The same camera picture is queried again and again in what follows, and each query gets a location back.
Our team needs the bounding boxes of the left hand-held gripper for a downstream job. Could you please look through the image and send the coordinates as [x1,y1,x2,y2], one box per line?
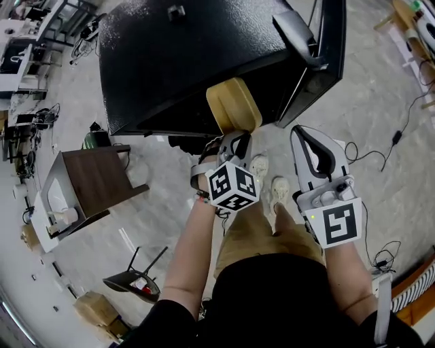
[205,131,261,213]

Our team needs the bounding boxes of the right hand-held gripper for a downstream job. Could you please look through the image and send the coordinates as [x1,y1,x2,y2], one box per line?
[290,124,368,249]

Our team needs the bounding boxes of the black cabinet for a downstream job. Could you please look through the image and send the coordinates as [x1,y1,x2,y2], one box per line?
[97,0,347,137]

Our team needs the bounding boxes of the person's right forearm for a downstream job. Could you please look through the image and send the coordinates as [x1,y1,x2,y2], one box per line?
[324,241,379,317]

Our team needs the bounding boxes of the person's left forearm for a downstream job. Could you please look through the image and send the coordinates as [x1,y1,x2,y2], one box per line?
[158,171,219,321]

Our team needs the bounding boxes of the person's white left shoe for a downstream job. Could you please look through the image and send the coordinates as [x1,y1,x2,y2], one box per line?
[249,154,270,180]

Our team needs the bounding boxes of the person's white shoe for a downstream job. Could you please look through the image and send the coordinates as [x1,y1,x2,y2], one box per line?
[249,154,270,180]
[270,176,291,215]

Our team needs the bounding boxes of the person's white right shoe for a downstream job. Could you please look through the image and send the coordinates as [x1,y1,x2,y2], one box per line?
[270,176,291,215]

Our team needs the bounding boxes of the person's khaki shorts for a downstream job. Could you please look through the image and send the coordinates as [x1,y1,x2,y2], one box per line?
[213,203,326,280]

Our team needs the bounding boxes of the dark wooden cabinet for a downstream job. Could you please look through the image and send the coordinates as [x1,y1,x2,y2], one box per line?
[40,144,150,239]

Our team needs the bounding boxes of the green cylinder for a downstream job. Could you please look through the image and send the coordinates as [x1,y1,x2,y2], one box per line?
[82,131,98,150]

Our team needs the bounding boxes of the person's black shirt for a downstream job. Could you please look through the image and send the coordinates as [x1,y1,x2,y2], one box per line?
[117,253,428,348]

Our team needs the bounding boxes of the striped sofa cushion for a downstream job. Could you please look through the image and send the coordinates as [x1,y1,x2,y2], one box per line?
[389,262,435,314]

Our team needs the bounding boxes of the white dome device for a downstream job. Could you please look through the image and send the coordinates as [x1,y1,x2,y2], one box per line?
[407,15,435,56]

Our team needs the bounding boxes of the wooden stool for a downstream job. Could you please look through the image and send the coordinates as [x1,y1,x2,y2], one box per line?
[372,0,419,32]

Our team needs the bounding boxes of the red and white packets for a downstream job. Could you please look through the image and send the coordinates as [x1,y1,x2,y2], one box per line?
[133,277,158,296]

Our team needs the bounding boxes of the black chair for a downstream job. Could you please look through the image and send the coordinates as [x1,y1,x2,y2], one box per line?
[102,246,169,304]

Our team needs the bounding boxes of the white cabinet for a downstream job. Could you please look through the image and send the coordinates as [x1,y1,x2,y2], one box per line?
[31,191,61,255]

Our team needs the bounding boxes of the cardboard box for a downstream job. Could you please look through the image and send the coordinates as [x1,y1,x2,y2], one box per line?
[19,223,42,253]
[72,291,120,328]

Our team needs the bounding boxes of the white desk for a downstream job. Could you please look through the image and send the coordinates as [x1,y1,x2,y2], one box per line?
[0,18,39,93]

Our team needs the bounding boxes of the black adapter cable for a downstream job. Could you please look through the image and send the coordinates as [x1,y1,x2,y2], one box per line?
[343,77,435,173]

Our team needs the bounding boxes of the long black cable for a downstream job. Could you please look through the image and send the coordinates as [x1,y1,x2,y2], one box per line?
[360,200,402,273]

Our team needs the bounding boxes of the gray shoulder strap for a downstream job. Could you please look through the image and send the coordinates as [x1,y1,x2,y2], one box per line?
[372,273,394,345]

